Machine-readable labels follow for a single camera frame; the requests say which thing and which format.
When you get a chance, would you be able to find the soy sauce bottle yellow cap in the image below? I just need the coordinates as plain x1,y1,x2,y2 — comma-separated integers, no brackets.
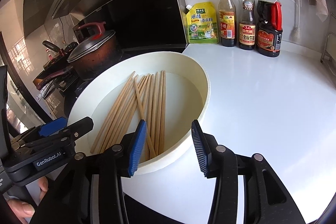
238,0,257,51

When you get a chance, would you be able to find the metal cutting board rack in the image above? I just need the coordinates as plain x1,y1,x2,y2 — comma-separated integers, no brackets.
320,32,336,64

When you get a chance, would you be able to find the large dark bottle red handle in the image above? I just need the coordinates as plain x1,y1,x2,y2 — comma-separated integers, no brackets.
256,0,284,58

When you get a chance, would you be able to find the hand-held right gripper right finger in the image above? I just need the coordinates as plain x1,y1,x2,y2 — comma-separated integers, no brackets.
191,119,306,224

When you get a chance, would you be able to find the black range hood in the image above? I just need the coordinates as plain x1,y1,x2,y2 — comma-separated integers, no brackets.
24,0,187,54

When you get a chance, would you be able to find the person's left hand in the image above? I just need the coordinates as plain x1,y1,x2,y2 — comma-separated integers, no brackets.
7,176,49,224

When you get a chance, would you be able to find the black handled pan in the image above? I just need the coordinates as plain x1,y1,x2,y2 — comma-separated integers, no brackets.
42,40,62,53

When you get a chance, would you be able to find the yellow seasoning pouch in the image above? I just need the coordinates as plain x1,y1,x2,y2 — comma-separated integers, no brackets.
185,1,219,44

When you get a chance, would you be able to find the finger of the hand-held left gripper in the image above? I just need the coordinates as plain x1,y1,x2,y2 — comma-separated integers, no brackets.
12,117,67,144
13,117,94,156

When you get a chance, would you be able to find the dark red frying pan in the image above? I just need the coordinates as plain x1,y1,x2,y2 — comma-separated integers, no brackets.
33,67,79,90

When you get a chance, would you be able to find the bundle of wooden chopsticks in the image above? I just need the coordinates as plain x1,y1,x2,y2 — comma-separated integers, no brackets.
90,70,167,160

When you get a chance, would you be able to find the white hanging brush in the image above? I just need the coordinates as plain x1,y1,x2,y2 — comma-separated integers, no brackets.
291,0,302,39

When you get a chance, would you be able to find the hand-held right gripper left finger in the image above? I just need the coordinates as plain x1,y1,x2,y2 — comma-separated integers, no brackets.
30,119,147,224

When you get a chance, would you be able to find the vinegar bottle orange label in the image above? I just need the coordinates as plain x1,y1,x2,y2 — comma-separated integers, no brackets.
218,0,237,47

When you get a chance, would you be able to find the dark brown cooking pot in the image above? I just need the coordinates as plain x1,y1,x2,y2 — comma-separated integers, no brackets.
71,35,124,81

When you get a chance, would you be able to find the black gas stove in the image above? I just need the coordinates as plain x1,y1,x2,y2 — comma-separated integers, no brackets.
34,80,79,119

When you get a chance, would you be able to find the white round plastic basin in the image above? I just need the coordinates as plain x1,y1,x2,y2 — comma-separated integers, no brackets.
67,51,211,175

